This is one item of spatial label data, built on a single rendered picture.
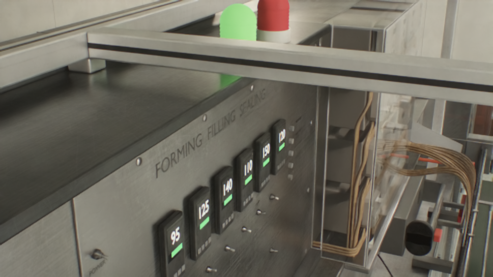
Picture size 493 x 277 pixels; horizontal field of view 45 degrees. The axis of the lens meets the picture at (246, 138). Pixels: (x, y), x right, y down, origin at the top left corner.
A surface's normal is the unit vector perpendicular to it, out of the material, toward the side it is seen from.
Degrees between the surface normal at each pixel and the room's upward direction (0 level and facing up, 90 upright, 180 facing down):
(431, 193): 90
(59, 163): 0
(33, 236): 90
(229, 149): 90
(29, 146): 0
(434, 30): 90
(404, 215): 0
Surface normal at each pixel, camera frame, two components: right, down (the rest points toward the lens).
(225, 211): 0.92, 0.15
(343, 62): -0.40, 0.33
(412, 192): 0.00, -0.93
